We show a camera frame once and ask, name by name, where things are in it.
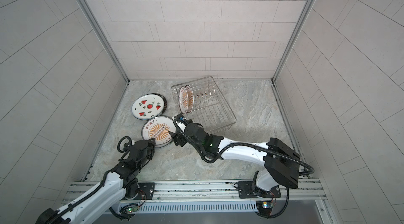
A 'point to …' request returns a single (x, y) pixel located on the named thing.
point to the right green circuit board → (265, 205)
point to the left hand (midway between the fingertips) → (161, 135)
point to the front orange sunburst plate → (183, 100)
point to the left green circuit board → (132, 209)
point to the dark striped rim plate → (153, 105)
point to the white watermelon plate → (137, 108)
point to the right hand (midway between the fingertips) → (173, 129)
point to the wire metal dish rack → (211, 109)
